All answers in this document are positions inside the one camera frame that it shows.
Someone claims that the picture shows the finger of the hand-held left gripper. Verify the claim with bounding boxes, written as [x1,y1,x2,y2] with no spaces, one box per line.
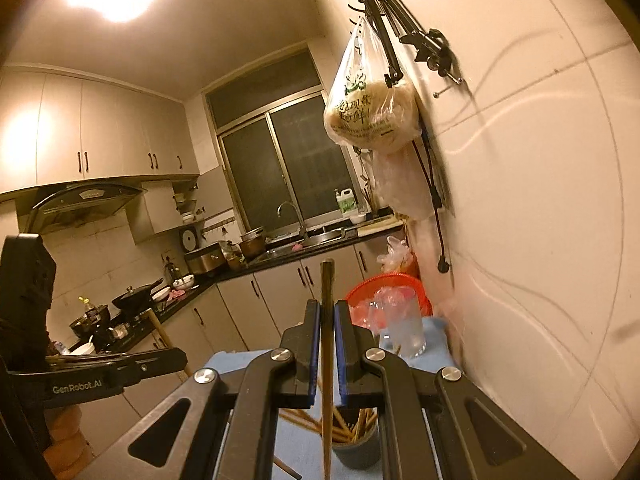
[115,348,189,380]

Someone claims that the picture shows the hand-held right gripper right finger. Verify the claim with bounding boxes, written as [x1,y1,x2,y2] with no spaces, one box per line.
[333,299,581,480]

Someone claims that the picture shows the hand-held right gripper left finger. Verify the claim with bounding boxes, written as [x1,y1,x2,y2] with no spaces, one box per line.
[85,300,322,480]

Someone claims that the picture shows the long wooden chopstick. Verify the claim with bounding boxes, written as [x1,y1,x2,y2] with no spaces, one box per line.
[145,309,194,377]
[320,259,335,480]

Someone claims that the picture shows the group of wooden chopsticks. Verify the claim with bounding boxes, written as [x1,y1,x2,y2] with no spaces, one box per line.
[274,406,379,480]

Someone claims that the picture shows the black utensil holder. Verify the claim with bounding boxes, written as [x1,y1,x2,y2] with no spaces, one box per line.
[331,422,382,467]

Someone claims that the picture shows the person's left hand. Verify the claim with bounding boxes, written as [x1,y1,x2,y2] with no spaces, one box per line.
[42,404,94,464]

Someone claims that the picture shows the lower kitchen cabinets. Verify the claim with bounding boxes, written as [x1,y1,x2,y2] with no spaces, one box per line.
[80,242,391,461]

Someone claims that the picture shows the kitchen cabinets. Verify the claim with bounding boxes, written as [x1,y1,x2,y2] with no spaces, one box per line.
[0,71,201,195]
[80,242,391,461]

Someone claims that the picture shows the red plastic basket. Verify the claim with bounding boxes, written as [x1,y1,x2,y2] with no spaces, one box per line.
[346,272,432,333]

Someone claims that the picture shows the black wok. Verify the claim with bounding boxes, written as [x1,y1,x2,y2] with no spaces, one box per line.
[111,277,165,311]

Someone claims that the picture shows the clear glass pitcher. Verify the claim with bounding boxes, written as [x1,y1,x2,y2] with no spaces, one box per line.
[375,285,427,359]

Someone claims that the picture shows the dark cooking pot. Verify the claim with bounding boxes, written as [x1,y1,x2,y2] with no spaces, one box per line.
[69,305,112,339]

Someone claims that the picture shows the blue towel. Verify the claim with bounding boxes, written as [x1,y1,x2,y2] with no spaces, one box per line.
[205,316,468,480]

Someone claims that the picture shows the black kitchen countertop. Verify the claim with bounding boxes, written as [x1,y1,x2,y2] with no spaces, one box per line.
[65,220,406,356]

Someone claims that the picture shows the steel kitchen sink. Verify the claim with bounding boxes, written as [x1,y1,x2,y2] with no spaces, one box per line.
[265,230,351,257]

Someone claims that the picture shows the black range hood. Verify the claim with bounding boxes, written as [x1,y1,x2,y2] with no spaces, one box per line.
[20,182,146,234]

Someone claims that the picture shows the white and pink plastic bag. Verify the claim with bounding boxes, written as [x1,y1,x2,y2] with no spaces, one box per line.
[376,236,416,274]

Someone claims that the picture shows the silver metal pot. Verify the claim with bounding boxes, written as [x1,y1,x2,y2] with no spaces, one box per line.
[186,247,224,276]

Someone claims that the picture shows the brown cooking pot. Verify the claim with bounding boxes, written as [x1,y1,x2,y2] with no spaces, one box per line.
[240,230,266,259]

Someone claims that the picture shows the wooden cutting board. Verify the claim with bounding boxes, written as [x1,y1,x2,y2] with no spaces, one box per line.
[357,217,404,236]

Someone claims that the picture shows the green detergent bottle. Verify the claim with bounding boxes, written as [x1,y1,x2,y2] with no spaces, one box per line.
[335,187,357,216]

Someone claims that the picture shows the hanging white plastic bag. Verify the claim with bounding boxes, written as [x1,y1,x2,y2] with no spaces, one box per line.
[372,150,437,221]

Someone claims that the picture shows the upper kitchen cabinets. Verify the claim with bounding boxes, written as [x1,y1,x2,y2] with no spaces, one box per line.
[0,71,201,195]

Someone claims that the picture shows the kitchen window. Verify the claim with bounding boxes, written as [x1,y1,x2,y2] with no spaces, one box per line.
[205,47,371,238]

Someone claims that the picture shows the hanging plastic bag with bread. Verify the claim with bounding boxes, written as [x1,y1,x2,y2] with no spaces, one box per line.
[324,15,423,154]

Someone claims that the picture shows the wall shelf with bowls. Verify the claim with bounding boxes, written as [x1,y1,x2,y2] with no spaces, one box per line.
[172,191,206,226]

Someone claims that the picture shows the black cable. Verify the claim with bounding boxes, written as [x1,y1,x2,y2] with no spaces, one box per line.
[411,139,452,274]

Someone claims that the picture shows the black wall rack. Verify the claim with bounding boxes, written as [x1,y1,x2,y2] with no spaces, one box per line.
[344,0,464,84]

